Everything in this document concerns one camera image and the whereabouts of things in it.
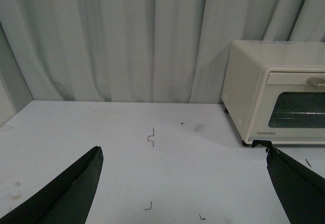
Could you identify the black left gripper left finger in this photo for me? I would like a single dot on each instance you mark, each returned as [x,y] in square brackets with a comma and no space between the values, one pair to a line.
[67,198]

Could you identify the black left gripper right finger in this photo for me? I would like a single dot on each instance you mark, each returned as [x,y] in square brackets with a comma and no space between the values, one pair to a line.
[299,189]

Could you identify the cream oven door with window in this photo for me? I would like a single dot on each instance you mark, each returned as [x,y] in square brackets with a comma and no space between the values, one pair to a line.
[298,100]

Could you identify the cream Toshiba toaster oven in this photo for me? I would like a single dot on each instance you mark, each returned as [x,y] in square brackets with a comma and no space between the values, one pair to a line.
[244,91]

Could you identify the grey curtain backdrop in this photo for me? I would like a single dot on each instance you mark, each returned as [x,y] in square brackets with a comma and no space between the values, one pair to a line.
[171,51]

